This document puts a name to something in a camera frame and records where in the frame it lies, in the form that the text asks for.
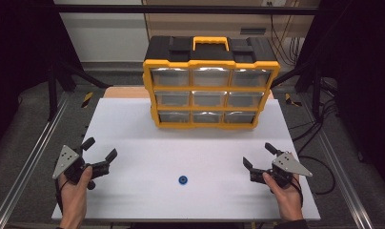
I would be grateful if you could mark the clear plastic storage drawer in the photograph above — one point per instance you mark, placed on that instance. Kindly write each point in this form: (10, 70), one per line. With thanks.
(170, 77)

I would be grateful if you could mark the grey wall plate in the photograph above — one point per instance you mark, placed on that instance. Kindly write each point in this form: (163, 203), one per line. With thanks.
(253, 31)

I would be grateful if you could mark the yellow black organizer case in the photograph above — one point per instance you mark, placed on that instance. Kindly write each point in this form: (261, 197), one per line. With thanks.
(209, 89)

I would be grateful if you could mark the dark curtain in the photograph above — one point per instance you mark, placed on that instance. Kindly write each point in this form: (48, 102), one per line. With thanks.
(362, 63)
(19, 47)

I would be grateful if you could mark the yellow black striped tape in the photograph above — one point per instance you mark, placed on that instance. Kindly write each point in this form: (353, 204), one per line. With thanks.
(87, 99)
(289, 99)

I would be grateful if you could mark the grid of clear drawers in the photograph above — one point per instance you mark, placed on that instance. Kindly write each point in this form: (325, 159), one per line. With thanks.
(211, 99)

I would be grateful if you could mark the black metal stand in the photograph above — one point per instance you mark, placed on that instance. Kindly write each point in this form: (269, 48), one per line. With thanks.
(316, 92)
(52, 92)

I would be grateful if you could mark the black overhead bar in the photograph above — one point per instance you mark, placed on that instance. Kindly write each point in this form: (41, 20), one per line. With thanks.
(181, 10)

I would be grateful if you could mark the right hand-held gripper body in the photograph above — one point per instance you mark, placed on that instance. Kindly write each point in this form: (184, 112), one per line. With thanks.
(289, 165)

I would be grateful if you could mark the aluminium floor rail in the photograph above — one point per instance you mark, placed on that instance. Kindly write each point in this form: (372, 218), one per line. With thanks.
(31, 159)
(338, 171)

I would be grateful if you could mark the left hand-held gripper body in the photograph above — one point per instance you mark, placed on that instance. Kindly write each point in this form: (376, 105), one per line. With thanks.
(66, 160)

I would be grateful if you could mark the person's left hand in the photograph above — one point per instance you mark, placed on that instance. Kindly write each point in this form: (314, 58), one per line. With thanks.
(73, 200)

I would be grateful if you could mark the person's right hand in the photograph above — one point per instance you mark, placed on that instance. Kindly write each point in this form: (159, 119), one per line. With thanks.
(289, 200)

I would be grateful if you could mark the small blue round wheel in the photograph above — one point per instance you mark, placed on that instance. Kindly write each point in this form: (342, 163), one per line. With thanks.
(182, 180)

